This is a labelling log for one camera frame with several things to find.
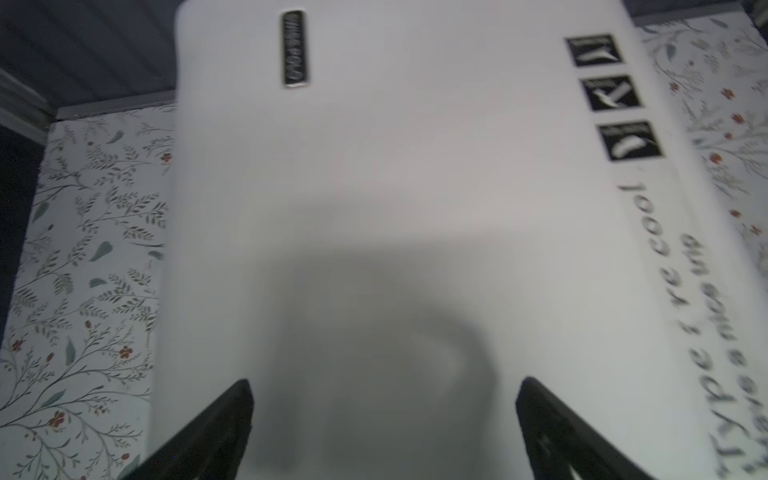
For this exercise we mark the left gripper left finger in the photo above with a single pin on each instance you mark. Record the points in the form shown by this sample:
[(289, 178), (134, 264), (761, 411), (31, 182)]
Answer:
[(211, 446)]

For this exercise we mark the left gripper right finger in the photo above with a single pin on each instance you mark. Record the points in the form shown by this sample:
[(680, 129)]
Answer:
[(561, 445)]

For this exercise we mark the black hard-shell suitcase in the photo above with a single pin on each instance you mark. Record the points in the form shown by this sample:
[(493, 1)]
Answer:
[(387, 215)]

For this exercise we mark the floral table cloth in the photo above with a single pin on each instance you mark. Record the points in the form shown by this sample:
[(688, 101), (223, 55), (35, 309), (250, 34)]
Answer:
[(78, 347)]

